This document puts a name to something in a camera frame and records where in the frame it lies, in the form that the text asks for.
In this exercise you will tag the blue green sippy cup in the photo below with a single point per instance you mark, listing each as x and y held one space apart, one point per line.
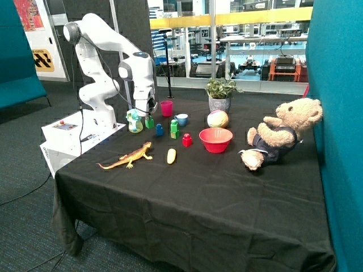
135 125

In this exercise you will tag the orange equipment rack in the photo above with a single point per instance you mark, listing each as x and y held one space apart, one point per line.
285 69

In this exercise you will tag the yellow toy corn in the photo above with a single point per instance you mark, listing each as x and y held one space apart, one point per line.
171 155

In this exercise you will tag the blue toy block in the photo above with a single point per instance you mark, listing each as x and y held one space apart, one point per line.
159 130

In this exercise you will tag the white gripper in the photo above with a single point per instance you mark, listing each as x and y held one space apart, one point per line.
144 98

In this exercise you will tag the white lab table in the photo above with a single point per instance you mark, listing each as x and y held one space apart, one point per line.
262 47

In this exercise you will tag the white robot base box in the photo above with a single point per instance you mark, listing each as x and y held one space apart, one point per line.
70 137

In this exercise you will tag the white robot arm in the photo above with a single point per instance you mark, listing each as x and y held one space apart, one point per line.
91 34

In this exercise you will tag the teal sofa left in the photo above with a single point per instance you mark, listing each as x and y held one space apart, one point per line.
19 81

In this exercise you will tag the black tablecloth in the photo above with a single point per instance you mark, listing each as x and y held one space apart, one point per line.
205 211

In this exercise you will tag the red plastic bowl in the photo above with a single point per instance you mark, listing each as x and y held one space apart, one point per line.
215 140

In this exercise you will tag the red toy block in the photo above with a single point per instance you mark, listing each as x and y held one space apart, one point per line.
187 140

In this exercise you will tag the pink plastic cup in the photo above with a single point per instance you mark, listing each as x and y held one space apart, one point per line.
166 108

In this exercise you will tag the red wall poster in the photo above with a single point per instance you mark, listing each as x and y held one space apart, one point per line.
28 12

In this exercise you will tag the blue white teacup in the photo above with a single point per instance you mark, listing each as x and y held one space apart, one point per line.
182 119

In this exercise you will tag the brown teddy bear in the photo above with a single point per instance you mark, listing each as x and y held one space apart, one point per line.
276 136

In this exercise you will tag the yellow black sign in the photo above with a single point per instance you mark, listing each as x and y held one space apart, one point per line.
43 60

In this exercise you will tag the teal partition right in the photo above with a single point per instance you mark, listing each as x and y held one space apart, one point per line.
334 64

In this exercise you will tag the pastel soft ball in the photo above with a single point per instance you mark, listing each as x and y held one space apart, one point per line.
217 118

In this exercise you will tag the green block with yellow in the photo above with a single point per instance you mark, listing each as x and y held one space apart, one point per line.
175 134

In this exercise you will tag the orange toy lizard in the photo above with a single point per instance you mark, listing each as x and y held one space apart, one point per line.
129 158

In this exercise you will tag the potted green plant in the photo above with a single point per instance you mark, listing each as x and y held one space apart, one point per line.
220 92

